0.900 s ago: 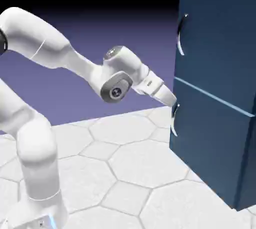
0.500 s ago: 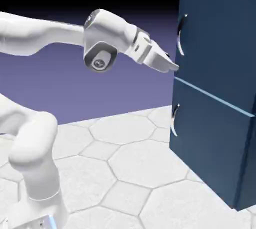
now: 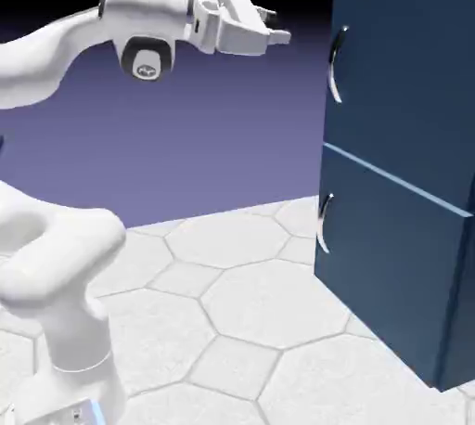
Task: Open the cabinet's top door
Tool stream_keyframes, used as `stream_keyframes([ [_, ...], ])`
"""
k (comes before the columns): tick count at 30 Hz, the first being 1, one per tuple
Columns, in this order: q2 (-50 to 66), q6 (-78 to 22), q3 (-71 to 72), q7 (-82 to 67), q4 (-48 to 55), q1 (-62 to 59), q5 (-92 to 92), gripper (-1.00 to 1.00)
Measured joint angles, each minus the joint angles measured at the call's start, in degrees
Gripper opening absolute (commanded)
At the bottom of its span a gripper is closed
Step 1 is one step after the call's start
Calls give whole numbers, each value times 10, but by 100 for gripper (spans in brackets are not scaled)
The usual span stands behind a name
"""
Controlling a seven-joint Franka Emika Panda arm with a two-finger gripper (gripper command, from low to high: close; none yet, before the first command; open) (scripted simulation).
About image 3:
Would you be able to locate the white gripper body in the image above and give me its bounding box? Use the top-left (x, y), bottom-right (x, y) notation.
top-left (214, 0), bottom-right (271, 57)

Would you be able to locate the large blue cabinet door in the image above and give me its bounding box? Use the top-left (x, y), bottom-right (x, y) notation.
top-left (323, 0), bottom-right (475, 218)

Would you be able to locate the blue cabinet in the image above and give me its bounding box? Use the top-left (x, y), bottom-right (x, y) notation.
top-left (313, 0), bottom-right (475, 393)

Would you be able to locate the small blue cabinet door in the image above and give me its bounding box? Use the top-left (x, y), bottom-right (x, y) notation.
top-left (313, 142), bottom-right (474, 391)

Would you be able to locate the long curved silver handle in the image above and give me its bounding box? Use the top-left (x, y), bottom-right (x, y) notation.
top-left (328, 25), bottom-right (350, 104)

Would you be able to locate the short curved silver handle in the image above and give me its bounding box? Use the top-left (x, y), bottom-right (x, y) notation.
top-left (315, 193), bottom-right (335, 254)

